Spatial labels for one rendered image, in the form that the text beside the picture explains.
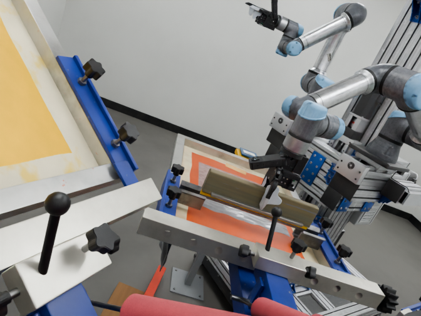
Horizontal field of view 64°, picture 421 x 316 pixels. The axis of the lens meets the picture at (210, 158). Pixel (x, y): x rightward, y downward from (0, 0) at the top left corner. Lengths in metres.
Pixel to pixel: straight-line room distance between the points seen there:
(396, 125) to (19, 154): 1.52
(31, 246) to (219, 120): 4.40
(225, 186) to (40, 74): 0.59
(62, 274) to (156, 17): 4.32
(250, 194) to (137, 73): 3.83
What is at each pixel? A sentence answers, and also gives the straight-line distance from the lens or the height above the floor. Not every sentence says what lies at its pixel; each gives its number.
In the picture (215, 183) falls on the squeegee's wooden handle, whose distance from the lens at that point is 1.06.
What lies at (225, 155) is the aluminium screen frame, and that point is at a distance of 1.65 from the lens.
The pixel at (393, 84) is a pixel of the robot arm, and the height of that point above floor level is 1.56.
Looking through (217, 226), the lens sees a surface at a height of 0.96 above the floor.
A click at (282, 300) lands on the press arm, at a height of 1.04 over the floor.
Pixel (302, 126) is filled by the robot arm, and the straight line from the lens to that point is 1.02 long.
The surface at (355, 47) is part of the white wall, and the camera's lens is 5.07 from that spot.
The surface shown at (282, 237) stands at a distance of 1.23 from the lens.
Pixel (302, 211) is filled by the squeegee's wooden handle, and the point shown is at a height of 1.09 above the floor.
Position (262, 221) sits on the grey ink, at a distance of 1.25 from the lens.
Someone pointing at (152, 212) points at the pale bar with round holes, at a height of 1.04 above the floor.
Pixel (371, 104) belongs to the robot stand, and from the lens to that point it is 1.98.
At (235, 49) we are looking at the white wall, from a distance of 4.67.
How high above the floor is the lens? 1.49
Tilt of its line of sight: 19 degrees down
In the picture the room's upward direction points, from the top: 23 degrees clockwise
